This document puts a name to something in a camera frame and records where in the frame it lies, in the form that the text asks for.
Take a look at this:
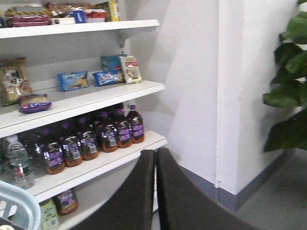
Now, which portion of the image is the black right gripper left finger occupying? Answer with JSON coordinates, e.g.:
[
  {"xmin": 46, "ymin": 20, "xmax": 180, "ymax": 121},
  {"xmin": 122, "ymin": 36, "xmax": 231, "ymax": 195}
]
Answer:
[{"xmin": 70, "ymin": 150, "xmax": 156, "ymax": 230}]

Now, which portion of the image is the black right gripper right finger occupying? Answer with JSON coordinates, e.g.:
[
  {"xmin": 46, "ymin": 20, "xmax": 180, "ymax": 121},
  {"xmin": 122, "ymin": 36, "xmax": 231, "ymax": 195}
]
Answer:
[{"xmin": 157, "ymin": 148, "xmax": 255, "ymax": 230}]

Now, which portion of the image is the light blue plastic basket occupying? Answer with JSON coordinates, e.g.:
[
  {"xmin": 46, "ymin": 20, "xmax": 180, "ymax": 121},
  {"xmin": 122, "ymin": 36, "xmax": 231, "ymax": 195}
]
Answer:
[{"xmin": 0, "ymin": 181, "xmax": 41, "ymax": 230}]

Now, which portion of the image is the purple label juice bottle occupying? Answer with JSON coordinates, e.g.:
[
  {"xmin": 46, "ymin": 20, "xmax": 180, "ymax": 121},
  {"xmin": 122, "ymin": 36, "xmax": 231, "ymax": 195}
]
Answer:
[{"xmin": 127, "ymin": 104, "xmax": 145, "ymax": 144}]

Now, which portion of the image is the white store shelving unit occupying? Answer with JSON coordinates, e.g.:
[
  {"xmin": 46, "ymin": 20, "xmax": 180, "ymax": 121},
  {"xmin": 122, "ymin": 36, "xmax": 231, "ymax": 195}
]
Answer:
[{"xmin": 0, "ymin": 0, "xmax": 167, "ymax": 230}]

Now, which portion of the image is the clear water bottle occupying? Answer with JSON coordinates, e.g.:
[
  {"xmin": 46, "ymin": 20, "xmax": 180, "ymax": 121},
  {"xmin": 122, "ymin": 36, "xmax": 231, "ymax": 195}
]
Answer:
[{"xmin": 7, "ymin": 135, "xmax": 35, "ymax": 190}]

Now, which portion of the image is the blue oreo packet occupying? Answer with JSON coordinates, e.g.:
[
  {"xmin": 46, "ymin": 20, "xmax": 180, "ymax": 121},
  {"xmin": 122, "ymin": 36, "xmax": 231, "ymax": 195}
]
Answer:
[{"xmin": 92, "ymin": 70, "xmax": 124, "ymax": 87}]

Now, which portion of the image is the blue cookie packet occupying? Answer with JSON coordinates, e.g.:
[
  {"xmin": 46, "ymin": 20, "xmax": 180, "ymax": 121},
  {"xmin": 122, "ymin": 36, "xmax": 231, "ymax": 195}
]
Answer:
[{"xmin": 57, "ymin": 70, "xmax": 89, "ymax": 92}]

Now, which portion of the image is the green potted plant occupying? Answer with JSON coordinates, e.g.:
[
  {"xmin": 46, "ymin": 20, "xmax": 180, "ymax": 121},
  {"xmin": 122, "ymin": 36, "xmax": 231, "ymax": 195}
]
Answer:
[{"xmin": 262, "ymin": 0, "xmax": 307, "ymax": 152}]

